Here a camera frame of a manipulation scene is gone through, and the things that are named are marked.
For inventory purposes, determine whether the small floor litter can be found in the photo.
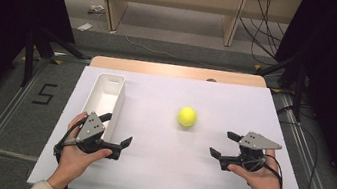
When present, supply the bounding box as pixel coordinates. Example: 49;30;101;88
87;3;107;16

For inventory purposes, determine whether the black hanging cable bundle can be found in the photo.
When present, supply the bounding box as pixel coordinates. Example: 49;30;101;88
232;0;294;69

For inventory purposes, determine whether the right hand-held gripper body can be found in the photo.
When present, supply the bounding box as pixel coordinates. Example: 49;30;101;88
234;130;285;177

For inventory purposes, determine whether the yellow tennis ball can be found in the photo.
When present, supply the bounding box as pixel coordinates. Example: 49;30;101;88
176;105;199;129

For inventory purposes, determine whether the white floor cable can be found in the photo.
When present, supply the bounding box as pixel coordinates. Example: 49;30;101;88
121;34;238;73

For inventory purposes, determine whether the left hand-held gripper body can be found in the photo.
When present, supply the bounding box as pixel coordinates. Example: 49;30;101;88
71;109;115;158

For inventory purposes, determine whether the black metal stand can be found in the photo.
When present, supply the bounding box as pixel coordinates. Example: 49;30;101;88
249;46;312;122
18;23;95;97

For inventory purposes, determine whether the thin black floor cable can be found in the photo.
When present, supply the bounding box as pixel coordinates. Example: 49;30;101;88
265;103;335;189

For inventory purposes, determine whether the light wooden desk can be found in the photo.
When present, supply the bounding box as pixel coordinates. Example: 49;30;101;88
47;0;303;59

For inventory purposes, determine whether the person's right hand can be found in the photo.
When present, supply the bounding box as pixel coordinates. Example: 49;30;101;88
224;143;294;189

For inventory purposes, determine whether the white floor scrap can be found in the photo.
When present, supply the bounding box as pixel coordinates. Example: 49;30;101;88
76;20;94;33

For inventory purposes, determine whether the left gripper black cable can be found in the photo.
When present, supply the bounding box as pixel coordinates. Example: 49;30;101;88
50;112;90;167

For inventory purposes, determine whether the white foam board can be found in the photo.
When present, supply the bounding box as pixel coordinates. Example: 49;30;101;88
26;55;326;189

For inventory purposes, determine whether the white plastic bin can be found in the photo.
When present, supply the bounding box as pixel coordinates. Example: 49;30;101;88
77;69;129;146

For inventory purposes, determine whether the person's left hand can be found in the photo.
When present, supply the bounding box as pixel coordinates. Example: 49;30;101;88
54;108;119;185

